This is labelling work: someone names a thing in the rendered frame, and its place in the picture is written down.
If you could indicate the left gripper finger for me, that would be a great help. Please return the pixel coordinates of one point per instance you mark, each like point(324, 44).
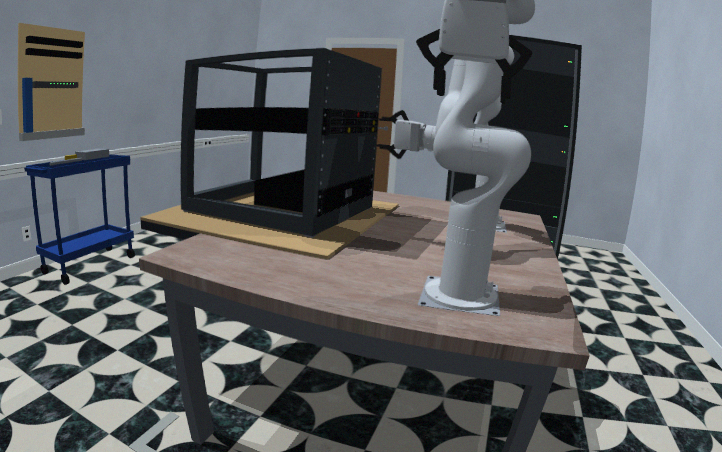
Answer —
point(510, 71)
point(437, 62)

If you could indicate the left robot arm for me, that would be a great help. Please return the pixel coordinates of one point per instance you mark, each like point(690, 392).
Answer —
point(501, 154)

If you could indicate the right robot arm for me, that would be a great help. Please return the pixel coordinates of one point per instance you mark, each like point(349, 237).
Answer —
point(483, 117)

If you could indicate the black metal rack frame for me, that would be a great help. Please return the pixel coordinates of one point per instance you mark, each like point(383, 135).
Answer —
point(339, 172)

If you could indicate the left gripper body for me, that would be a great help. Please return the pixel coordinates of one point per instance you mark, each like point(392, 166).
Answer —
point(475, 30)

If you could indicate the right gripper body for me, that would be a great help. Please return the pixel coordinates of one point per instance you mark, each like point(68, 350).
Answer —
point(402, 134)

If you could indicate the tan flat board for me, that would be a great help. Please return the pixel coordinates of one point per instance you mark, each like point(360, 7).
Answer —
point(324, 245)

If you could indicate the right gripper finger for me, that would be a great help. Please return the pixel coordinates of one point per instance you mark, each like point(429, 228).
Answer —
point(393, 118)
point(393, 152)

